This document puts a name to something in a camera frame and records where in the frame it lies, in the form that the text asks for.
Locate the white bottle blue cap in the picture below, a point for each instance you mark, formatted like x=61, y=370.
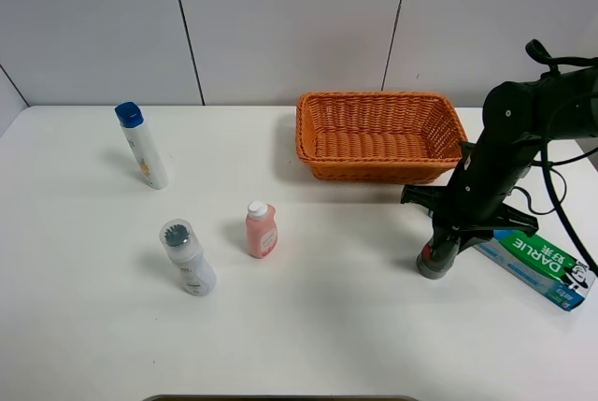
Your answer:
x=141, y=143

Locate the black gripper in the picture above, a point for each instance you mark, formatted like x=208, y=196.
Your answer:
x=472, y=206

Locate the white bottle with brush cap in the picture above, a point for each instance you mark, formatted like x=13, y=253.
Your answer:
x=186, y=253

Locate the dark grey cosmetic tube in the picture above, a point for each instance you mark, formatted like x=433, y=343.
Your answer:
x=438, y=255

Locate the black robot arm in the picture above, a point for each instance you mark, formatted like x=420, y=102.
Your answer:
x=518, y=119

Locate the Darlie toothpaste box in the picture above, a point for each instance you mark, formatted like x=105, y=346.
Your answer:
x=550, y=271

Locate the pink bottle white cap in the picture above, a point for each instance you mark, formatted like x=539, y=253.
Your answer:
x=262, y=230

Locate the orange woven basket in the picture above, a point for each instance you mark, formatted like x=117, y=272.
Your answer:
x=381, y=137

